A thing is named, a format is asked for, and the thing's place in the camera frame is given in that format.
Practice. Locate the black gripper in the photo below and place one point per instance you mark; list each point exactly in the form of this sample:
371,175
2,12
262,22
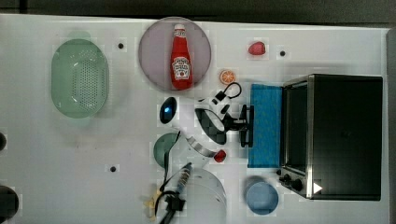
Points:
232,124

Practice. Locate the black toaster oven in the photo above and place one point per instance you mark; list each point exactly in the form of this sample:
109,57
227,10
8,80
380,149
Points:
332,137

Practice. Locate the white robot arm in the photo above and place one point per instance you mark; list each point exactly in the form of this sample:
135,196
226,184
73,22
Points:
193,195

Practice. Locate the small red strawberry toy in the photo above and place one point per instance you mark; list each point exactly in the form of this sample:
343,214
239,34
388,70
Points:
220,156

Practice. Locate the orange slice toy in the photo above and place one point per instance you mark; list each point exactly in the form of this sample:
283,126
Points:
227,77

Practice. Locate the red plush ketchup bottle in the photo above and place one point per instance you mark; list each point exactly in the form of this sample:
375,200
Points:
180,63

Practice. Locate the green metal cup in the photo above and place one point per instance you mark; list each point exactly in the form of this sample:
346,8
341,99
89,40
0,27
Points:
163,144

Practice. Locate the large red strawberry toy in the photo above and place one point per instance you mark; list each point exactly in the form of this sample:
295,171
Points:
257,48

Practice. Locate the blue bowl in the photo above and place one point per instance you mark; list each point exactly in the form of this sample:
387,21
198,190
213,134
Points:
261,198

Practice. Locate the grey round plate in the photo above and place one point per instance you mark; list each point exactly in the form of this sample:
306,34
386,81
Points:
155,47

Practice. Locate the yellow banana peel toy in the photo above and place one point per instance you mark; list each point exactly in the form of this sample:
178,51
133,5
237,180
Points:
152,204

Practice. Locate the green colander basket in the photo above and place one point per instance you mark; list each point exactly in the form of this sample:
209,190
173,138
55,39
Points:
79,79

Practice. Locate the black cylinder table mount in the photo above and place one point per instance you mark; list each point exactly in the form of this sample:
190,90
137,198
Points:
9,203

